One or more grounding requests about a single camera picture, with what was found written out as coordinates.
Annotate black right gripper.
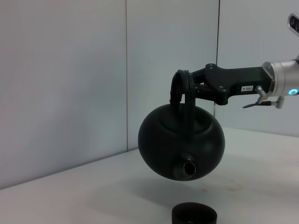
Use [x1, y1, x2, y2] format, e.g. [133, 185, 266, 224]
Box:
[189, 63, 274, 105]

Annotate black round teapot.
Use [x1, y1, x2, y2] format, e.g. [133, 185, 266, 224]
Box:
[137, 69, 226, 182]

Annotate small black teacup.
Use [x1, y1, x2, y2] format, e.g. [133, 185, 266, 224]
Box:
[171, 202, 218, 224]

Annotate metal plug with thin cable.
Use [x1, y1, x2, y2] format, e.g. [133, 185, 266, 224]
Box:
[242, 85, 286, 110]

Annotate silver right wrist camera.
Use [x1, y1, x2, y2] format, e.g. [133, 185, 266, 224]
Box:
[287, 12, 299, 38]

